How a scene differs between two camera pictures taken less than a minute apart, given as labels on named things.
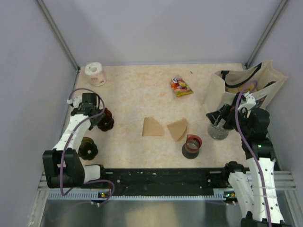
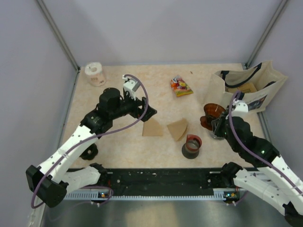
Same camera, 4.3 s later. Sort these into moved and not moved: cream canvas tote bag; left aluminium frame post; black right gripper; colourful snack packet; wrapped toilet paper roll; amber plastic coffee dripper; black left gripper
Moved: black right gripper; black left gripper; amber plastic coffee dripper
Not moved: cream canvas tote bag; wrapped toilet paper roll; left aluminium frame post; colourful snack packet
